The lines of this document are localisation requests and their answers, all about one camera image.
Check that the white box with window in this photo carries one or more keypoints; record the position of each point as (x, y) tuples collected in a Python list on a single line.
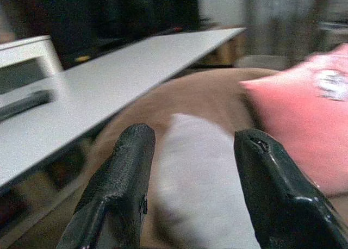
[(24, 67)]

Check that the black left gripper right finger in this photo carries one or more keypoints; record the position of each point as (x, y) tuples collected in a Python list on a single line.
[(277, 189)]

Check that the white cloth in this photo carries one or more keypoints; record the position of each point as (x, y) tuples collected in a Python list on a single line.
[(201, 183)]

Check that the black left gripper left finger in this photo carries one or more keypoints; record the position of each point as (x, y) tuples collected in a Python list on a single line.
[(119, 178)]

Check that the black television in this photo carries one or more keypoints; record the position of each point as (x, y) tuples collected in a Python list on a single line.
[(114, 18)]

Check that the pink printed pillow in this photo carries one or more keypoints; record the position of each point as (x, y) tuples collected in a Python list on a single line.
[(299, 124)]

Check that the white low table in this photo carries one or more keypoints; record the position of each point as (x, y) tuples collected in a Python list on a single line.
[(108, 96)]

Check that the dark remote control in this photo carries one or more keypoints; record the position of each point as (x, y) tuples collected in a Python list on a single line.
[(24, 105)]

